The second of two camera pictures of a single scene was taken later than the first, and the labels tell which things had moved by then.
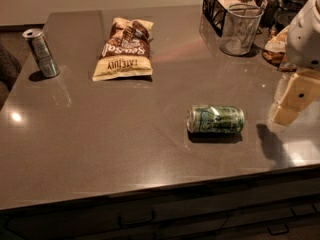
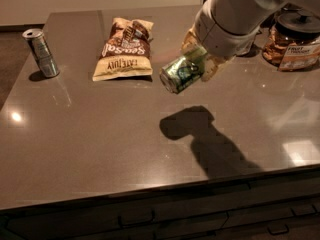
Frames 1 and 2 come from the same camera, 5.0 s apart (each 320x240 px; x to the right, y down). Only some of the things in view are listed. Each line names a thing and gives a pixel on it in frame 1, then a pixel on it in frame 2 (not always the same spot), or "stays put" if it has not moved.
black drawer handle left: x=137 y=223 stays put
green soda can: x=215 y=119 -> x=179 y=74
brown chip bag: x=126 y=52 stays put
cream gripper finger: x=294 y=91 -> x=222 y=34
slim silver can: x=41 y=51 stays put
